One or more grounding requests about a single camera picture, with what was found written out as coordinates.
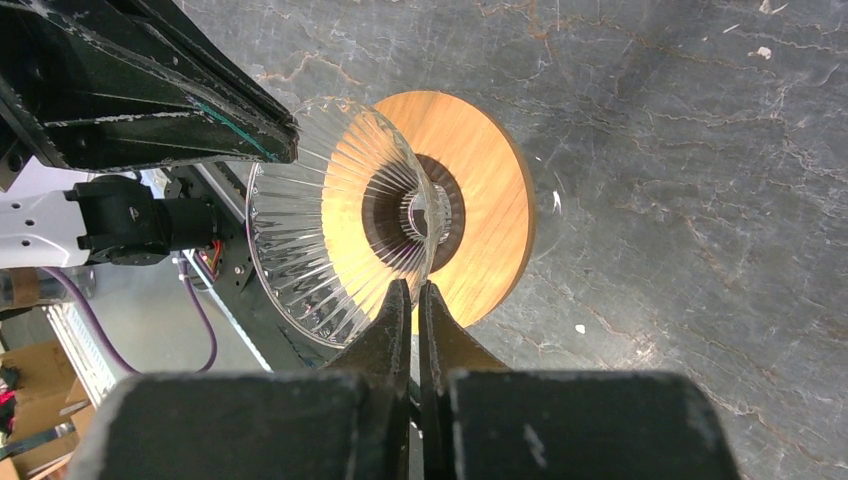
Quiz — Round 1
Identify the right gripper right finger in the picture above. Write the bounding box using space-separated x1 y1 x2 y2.
418 283 740 479

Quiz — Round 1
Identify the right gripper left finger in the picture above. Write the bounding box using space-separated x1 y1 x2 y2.
68 280 412 479

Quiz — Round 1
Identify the round wooden dripper stand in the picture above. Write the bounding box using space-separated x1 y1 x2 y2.
321 90 537 333

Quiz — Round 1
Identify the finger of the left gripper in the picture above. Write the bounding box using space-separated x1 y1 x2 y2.
1 1 299 173

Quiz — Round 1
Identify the clear glass dripper cone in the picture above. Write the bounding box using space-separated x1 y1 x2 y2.
246 97 444 349

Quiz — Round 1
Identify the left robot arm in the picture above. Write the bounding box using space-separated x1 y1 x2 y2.
1 1 299 268

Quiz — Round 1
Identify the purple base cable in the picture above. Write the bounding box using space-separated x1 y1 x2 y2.
39 254 220 376

